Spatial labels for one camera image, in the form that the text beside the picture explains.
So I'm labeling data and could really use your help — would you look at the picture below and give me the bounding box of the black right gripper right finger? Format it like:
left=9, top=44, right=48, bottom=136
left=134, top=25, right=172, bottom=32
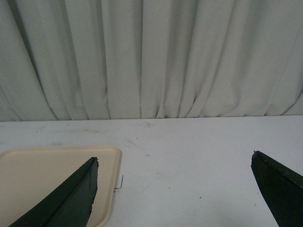
left=251, top=151, right=303, bottom=227

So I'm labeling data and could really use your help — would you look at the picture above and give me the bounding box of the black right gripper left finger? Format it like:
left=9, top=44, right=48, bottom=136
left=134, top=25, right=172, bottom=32
left=10, top=157, right=98, bottom=227

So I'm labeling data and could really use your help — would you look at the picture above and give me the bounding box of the beige plastic tray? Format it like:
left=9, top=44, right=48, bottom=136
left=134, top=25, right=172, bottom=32
left=0, top=146, right=121, bottom=227

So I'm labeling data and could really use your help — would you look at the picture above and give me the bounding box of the white pleated curtain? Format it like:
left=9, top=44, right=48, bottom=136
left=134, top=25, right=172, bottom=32
left=0, top=0, right=303, bottom=122

